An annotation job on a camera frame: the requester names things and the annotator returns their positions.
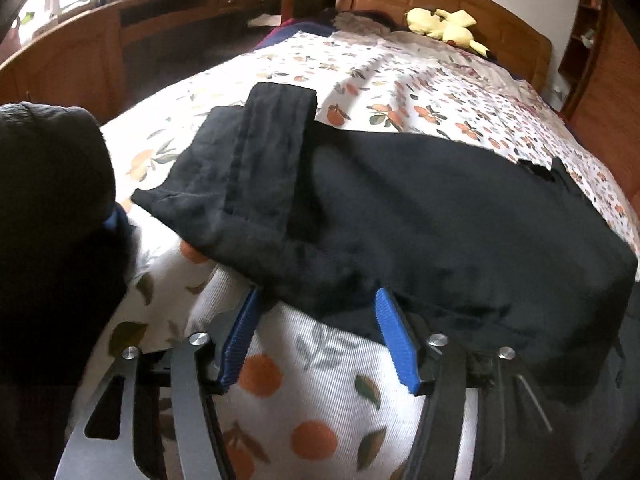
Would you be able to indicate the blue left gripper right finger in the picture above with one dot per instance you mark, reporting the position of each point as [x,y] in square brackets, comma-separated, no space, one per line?
[399,339]

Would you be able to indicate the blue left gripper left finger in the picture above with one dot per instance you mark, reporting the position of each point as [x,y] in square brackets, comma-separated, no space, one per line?
[235,347]

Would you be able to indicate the black double-breasted coat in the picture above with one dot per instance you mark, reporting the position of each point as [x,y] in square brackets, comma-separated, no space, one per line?
[492,253]

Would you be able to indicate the orange print bed quilt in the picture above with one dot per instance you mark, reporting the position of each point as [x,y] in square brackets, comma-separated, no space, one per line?
[314,402]

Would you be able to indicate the black padded jacket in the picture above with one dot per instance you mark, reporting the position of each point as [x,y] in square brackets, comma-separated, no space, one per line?
[65,250]

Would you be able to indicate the floral pillow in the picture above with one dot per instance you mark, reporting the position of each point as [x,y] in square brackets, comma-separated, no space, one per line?
[371,26]

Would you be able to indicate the yellow plush toy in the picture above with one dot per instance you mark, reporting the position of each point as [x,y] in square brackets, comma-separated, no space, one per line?
[453,28]

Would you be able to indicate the wooden bed headboard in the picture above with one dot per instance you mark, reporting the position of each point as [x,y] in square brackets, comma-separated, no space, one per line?
[517,46]

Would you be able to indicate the long wooden desk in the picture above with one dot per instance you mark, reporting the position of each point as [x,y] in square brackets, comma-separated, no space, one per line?
[81,62]

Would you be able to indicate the wooden slatted wardrobe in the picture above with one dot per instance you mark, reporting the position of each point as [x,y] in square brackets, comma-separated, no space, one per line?
[601,64]

